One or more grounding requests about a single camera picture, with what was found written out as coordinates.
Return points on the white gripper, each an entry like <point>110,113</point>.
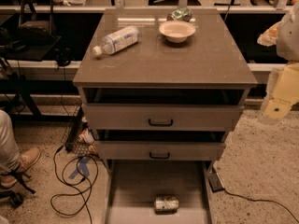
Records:
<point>289,39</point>

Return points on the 7up soda can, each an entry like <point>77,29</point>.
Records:
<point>166,204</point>

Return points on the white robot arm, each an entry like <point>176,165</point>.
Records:
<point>285,36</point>

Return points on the grey drawer cabinet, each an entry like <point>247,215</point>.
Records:
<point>206,69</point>

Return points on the green crushed soda can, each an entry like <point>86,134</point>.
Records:
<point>180,14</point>

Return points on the bottom open grey drawer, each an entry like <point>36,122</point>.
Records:
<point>134,186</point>

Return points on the middle grey drawer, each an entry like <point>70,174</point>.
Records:
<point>162,151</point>

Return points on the top grey drawer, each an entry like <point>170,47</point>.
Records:
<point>218,118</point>

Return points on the black power adapter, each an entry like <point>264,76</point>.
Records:
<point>215,182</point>

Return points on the white ceramic bowl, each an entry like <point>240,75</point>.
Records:
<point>176,31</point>

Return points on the clear plastic water bottle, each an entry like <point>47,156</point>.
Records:
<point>117,41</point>

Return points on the blue tape cross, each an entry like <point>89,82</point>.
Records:
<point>82,167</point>

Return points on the black headphones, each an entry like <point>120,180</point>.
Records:
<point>63,57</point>

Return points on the black bag on table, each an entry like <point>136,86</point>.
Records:
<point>34,31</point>

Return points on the tan work boot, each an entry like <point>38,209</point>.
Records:
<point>21,165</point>

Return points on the person's light trouser leg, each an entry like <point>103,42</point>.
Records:
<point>9,150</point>

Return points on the wire mesh basket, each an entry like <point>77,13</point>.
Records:
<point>78,137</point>

